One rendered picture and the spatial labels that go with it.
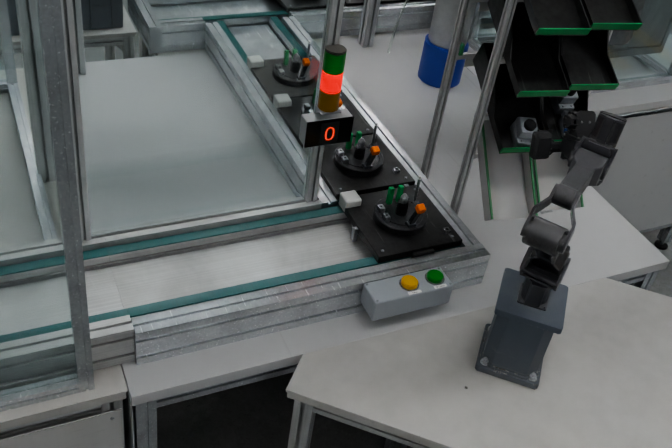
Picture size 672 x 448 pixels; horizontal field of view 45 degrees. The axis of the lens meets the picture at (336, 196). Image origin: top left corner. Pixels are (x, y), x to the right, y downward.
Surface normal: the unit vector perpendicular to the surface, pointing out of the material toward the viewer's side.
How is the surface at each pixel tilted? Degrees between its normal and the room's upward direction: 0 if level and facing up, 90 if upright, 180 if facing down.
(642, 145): 90
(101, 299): 0
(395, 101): 0
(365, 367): 0
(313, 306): 90
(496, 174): 45
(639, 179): 90
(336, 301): 90
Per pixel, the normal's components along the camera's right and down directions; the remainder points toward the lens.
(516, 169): 0.25, -0.12
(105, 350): 0.40, 0.60
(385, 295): 0.12, -0.79
